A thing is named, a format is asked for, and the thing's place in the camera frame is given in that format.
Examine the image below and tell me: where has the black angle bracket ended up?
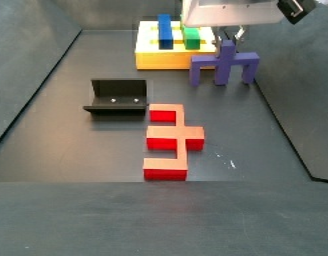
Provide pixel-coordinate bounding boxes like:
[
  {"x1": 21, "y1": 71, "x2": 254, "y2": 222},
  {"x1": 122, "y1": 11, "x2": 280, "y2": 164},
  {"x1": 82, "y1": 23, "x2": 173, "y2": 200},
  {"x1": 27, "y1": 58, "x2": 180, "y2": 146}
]
[{"x1": 82, "y1": 79, "x2": 148, "y2": 113}]

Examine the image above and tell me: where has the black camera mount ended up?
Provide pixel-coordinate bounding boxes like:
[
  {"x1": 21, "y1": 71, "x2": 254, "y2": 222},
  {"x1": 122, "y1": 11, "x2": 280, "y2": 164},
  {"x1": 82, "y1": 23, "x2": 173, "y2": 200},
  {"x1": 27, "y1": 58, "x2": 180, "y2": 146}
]
[{"x1": 276, "y1": 0, "x2": 316, "y2": 24}]

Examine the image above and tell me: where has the red branched block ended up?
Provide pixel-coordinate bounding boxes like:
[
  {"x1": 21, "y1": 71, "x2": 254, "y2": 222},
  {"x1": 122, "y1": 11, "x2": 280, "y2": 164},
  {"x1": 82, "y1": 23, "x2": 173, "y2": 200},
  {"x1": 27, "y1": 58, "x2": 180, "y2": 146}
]
[{"x1": 142, "y1": 104, "x2": 205, "y2": 181}]

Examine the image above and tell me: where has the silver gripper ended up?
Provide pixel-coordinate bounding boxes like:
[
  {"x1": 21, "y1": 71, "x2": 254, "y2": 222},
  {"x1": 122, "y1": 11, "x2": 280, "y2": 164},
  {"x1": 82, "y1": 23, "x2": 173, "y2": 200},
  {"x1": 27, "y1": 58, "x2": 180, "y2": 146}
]
[{"x1": 181, "y1": 0, "x2": 282, "y2": 49}]

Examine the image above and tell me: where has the blue long bar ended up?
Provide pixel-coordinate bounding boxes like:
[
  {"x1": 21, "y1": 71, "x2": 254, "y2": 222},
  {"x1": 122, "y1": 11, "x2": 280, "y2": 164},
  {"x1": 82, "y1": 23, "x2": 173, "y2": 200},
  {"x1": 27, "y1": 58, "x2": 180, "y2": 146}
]
[{"x1": 157, "y1": 14, "x2": 173, "y2": 49}]

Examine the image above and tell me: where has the purple three-legged block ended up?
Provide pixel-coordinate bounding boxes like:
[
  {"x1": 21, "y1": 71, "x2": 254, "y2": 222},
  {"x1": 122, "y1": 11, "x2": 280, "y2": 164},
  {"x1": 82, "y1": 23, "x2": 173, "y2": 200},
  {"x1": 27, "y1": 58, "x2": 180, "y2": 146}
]
[{"x1": 189, "y1": 40, "x2": 260, "y2": 86}]

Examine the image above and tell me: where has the yellow slotted board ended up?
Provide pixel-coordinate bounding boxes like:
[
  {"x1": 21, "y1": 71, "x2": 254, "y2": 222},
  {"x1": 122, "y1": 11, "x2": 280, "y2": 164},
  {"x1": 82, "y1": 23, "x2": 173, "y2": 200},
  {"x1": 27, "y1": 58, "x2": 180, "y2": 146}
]
[{"x1": 134, "y1": 21, "x2": 214, "y2": 70}]

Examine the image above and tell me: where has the green long bar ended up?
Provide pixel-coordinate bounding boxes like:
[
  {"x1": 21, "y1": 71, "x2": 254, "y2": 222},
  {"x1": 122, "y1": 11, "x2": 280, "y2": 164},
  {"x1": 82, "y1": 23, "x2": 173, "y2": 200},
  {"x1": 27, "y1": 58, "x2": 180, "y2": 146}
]
[{"x1": 180, "y1": 24, "x2": 200, "y2": 50}]

